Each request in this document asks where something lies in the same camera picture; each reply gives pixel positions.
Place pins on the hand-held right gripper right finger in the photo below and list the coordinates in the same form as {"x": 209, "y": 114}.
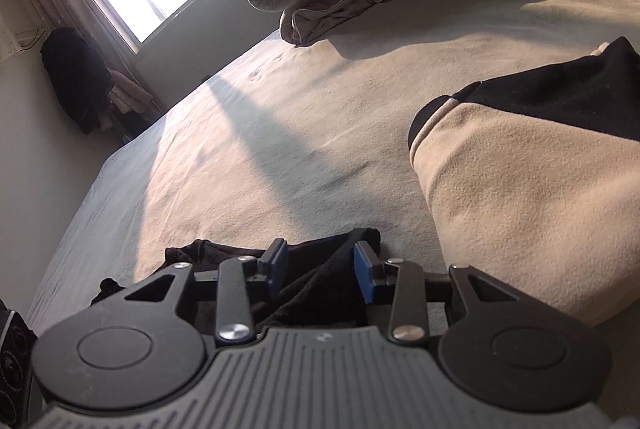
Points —
{"x": 365, "y": 273}

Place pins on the black shirt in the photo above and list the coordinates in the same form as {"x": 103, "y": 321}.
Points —
{"x": 310, "y": 274}

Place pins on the hanging black coat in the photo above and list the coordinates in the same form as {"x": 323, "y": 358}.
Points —
{"x": 75, "y": 74}

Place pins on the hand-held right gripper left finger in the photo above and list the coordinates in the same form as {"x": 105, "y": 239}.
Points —
{"x": 277, "y": 270}

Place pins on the bed with grey sheet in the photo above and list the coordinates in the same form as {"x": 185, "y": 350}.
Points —
{"x": 300, "y": 119}

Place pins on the folded beige black garment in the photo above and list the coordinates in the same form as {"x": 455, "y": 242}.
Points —
{"x": 525, "y": 189}

